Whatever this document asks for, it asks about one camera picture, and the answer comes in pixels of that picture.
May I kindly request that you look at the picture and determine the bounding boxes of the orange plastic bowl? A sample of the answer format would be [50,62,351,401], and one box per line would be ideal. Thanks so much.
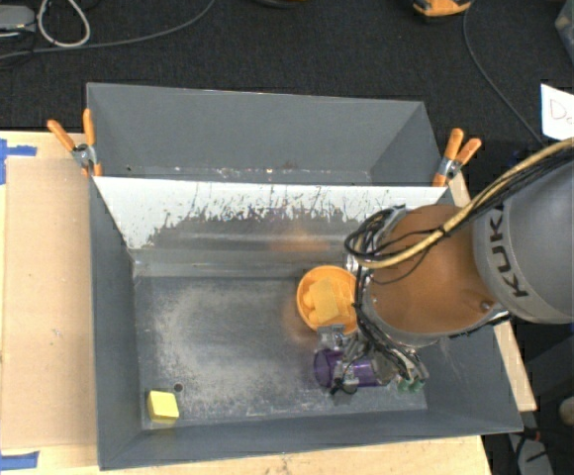
[295,264,360,337]

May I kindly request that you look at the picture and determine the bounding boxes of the grey metal bin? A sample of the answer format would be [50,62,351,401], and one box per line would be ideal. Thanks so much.
[85,81,525,472]

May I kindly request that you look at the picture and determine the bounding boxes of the brown cardboard board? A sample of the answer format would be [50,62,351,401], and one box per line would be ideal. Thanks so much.
[0,155,99,452]

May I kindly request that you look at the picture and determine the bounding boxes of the yellow square block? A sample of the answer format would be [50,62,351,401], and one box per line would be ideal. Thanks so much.
[146,389,181,426]

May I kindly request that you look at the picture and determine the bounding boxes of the purple plastic cup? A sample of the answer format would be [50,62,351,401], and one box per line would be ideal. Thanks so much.
[313,347,392,390]

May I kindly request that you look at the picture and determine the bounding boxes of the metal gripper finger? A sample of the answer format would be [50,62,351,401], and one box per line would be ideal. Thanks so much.
[333,370,361,406]
[317,324,348,351]

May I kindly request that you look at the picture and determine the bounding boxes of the yellow sponge piece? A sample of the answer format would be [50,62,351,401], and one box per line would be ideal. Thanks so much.
[302,278,351,328]

